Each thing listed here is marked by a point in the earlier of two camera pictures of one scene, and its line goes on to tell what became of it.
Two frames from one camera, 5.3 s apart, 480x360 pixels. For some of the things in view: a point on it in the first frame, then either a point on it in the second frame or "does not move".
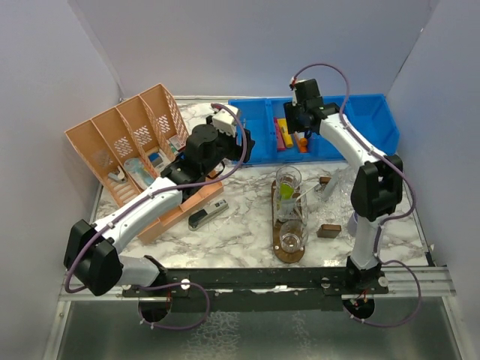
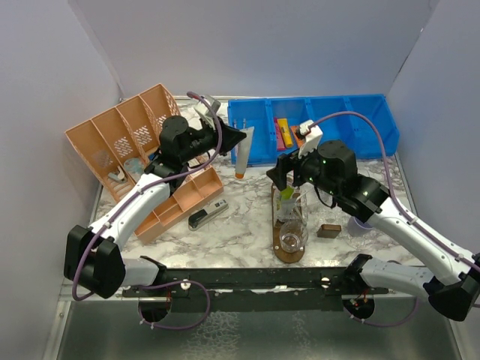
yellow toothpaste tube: [284, 131] does not move
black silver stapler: [197, 219] does not move
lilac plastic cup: [352, 224] does not move
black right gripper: [292, 127] to [284, 164]
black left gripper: [236, 151] to [230, 136]
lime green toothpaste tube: [286, 190] does not move
